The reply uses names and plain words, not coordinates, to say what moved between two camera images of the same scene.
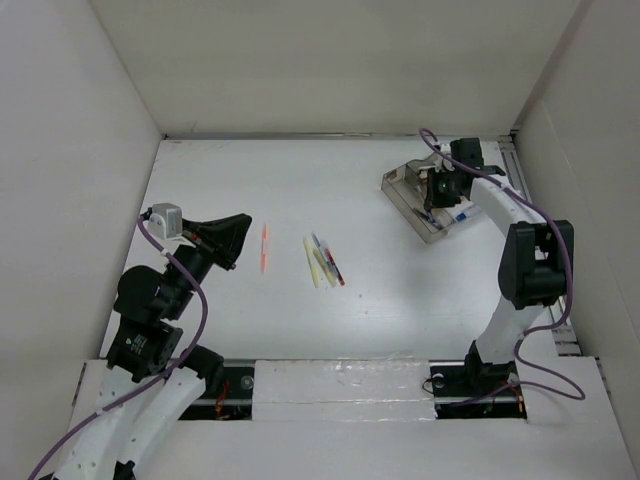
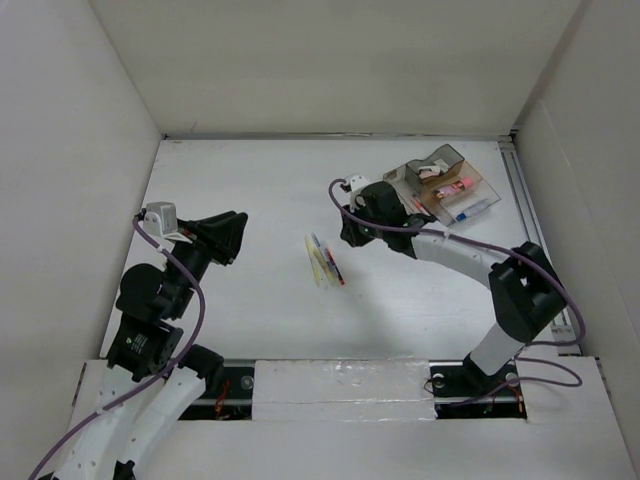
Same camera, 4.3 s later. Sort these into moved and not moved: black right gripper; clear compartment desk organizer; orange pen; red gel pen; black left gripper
Moved: orange pen; black right gripper
Not moved: red gel pen; black left gripper; clear compartment desk organizer
